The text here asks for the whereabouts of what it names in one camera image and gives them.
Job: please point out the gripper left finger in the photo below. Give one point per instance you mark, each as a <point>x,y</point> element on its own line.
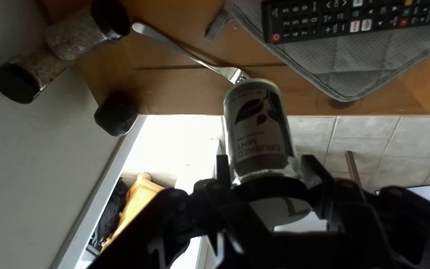
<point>185,209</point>

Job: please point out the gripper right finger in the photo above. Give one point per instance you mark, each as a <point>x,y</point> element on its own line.
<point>394,224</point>

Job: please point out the labelled glass jar black lid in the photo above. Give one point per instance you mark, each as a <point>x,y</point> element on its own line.
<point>259,130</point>

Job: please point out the glass spice jar black lid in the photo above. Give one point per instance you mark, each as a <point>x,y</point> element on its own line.
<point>84,30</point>
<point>32,73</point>
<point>116,114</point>

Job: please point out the wooden box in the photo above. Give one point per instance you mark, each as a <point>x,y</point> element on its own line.
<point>136,201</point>

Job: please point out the wooden stick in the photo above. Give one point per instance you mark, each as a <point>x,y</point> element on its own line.
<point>352,168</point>

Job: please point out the dark cloth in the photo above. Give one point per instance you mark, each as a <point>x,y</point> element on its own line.
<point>108,216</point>

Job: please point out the silver fork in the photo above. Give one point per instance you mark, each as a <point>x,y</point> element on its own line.
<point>185,52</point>

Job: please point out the grey quilted pot holder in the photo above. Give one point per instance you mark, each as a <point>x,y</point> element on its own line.
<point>360,63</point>

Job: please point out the black remote control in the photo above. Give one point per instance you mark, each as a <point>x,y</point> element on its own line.
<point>349,18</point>

